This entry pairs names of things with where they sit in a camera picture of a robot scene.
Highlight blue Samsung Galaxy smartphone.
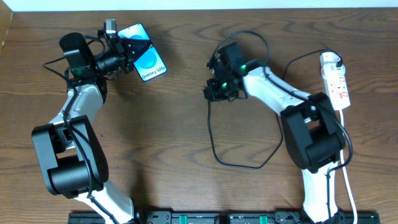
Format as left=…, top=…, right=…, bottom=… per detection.
left=117, top=23, right=167, bottom=82

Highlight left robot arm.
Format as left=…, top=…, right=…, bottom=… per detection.
left=32, top=30, right=152, bottom=223

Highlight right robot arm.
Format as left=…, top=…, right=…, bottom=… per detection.
left=203, top=42, right=347, bottom=223

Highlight white charger plug adapter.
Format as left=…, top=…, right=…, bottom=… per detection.
left=320, top=51, right=345, bottom=70

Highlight white power strip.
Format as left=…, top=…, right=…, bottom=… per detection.
left=321, top=63, right=351, bottom=111

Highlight white power strip cord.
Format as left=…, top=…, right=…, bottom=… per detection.
left=338, top=109, right=358, bottom=224

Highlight black mounting rail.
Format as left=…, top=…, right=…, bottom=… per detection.
left=67, top=211, right=381, bottom=224

